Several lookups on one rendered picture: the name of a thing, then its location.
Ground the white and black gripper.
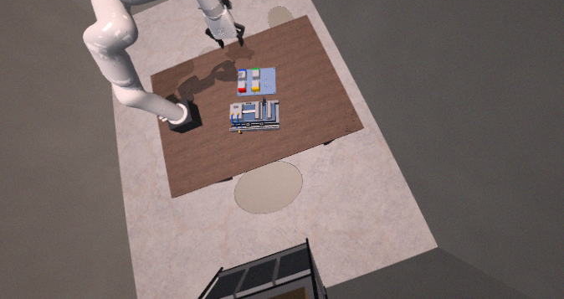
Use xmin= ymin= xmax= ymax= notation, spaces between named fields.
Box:
xmin=203 ymin=5 xmax=245 ymax=49

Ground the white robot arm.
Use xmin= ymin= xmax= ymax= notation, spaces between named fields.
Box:
xmin=83 ymin=0 xmax=233 ymax=124

